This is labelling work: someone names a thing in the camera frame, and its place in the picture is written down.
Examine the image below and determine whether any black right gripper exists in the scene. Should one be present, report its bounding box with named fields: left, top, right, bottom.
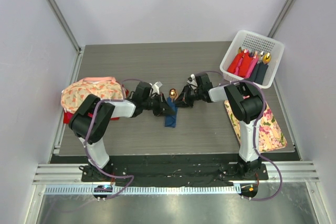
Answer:
left=172, top=85, right=203, bottom=108

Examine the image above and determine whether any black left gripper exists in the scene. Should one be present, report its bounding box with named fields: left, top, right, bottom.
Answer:
left=142, top=92, right=176, bottom=117

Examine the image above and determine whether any blue paper napkin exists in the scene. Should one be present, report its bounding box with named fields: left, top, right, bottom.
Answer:
left=164, top=98, right=178, bottom=128

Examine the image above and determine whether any rose gold spoon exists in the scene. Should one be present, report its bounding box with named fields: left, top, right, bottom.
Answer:
left=169, top=88, right=179, bottom=102

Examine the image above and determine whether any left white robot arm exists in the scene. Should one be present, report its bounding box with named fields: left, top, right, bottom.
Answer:
left=69, top=81, right=176, bottom=182

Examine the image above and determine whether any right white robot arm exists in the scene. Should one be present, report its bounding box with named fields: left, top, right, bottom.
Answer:
left=174, top=72, right=266, bottom=179

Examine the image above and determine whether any red rolled napkin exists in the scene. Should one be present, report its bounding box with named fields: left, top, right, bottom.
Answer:
left=227, top=51, right=253, bottom=77

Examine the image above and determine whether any pink rolled napkin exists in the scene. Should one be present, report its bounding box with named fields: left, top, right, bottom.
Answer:
left=234, top=56, right=259, bottom=79

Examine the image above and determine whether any dark blue rolled napkin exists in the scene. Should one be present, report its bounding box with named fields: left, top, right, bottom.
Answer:
left=255, top=62, right=268, bottom=85

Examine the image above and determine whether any red napkin stack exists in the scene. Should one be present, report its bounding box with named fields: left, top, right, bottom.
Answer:
left=61, top=87, right=129, bottom=124

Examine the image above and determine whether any white plastic basket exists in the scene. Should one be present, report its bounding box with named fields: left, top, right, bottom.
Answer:
left=219, top=30, right=285, bottom=89

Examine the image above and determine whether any gold spoon in basket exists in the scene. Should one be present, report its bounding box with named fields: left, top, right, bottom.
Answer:
left=262, top=52, right=271, bottom=65

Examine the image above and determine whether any floral tray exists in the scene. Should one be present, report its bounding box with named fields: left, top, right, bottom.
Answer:
left=224, top=100, right=287, bottom=152

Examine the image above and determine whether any floral mesh laundry bag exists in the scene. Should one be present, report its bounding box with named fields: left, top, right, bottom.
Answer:
left=61, top=77, right=126, bottom=114

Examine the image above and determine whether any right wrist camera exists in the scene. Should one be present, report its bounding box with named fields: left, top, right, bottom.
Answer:
left=187, top=74, right=198, bottom=90

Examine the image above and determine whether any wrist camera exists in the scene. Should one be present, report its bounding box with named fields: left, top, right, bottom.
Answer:
left=151, top=81, right=162, bottom=95
left=187, top=74, right=198, bottom=90

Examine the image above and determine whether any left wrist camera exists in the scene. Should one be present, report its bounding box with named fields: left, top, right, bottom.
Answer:
left=151, top=81, right=162, bottom=95

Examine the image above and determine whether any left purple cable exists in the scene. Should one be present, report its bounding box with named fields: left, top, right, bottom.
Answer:
left=83, top=78, right=144, bottom=200

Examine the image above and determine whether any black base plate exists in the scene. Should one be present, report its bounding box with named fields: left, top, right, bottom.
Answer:
left=79, top=155, right=269, bottom=187

